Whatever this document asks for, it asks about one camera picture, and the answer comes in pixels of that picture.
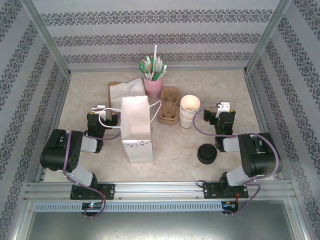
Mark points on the black plastic cup lid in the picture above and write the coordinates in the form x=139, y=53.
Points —
x=206, y=150

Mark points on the right aluminium frame post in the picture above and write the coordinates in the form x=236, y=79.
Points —
x=266, y=37

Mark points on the aluminium side rail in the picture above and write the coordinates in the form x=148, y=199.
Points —
x=57, y=117
x=260, y=112

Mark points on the white wrapped straw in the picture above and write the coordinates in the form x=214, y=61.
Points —
x=155, y=55

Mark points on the right aluminium side rail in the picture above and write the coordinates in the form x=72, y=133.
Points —
x=260, y=112

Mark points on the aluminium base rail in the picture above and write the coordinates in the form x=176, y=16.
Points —
x=160, y=191

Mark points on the white paper sachet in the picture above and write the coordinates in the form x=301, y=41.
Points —
x=152, y=63

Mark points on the grey metal panel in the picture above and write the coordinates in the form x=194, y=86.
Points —
x=160, y=227

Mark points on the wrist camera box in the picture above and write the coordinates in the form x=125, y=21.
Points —
x=98, y=108
x=223, y=106

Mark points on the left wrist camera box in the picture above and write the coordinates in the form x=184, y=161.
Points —
x=98, y=108

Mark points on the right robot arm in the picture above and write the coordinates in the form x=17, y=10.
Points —
x=262, y=160

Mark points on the white patterned paper bag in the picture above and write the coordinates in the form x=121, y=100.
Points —
x=136, y=117

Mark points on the aluminium frame post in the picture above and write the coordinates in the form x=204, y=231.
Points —
x=46, y=37
x=266, y=37

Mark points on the white paper cup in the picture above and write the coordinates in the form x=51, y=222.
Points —
x=190, y=103

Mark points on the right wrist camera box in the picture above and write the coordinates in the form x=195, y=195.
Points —
x=223, y=106

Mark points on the pink cup with straws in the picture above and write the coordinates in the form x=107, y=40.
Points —
x=153, y=87

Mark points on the flat brown paper bags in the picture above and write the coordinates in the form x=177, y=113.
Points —
x=125, y=90

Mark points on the left aluminium frame post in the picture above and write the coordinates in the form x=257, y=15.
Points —
x=46, y=37

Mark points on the left aluminium side rail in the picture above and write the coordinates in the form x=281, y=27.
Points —
x=57, y=117

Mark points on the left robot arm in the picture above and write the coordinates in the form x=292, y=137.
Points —
x=57, y=155

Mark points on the green white sugar sachet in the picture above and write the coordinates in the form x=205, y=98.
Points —
x=142, y=66
x=162, y=71

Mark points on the wooden stir stick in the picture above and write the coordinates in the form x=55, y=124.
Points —
x=149, y=68

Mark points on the brown pulp cup carrier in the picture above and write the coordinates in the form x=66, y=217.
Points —
x=169, y=105

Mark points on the aluminium wall rail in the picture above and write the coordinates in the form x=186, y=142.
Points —
x=212, y=69

